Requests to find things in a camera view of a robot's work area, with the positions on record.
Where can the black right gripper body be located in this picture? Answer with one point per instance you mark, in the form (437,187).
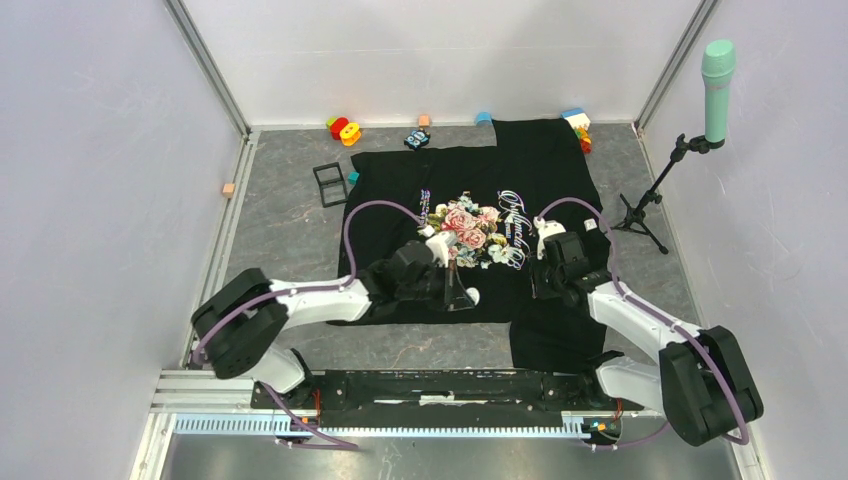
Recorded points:
(545,280)

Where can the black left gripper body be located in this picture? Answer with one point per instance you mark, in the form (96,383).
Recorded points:
(430,288)

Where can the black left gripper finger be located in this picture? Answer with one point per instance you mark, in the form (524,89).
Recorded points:
(449,296)
(464,298)

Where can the black floral t-shirt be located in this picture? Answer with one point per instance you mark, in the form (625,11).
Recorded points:
(489,196)

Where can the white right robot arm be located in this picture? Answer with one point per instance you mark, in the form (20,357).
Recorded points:
(698,379)

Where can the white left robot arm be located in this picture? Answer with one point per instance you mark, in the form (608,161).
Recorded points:
(238,327)

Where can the black microphone tripod stand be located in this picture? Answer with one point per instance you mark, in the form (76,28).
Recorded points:
(634,218)

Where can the blue black toy car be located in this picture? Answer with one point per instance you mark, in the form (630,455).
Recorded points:
(417,139)

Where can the colourful building block stack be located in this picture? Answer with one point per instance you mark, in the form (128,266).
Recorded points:
(580,123)

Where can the red yellow toy rings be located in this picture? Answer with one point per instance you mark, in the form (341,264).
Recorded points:
(346,129)

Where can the light blue arch block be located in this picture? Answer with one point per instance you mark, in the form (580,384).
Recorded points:
(483,118)

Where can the small wooden cube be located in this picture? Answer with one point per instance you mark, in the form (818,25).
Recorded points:
(228,190)

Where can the mint green microphone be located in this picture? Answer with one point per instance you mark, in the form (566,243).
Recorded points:
(717,68)

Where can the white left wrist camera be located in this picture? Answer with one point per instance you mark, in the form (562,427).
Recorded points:
(439,243)

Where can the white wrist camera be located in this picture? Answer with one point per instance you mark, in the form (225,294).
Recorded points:
(439,243)
(546,230)

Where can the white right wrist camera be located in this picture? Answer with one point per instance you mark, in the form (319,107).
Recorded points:
(546,230)

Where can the black square display frame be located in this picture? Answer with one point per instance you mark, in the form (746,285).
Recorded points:
(331,184)

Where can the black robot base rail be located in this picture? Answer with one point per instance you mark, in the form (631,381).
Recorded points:
(448,398)

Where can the white toothed cable strip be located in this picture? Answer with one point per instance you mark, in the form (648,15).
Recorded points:
(282,425)

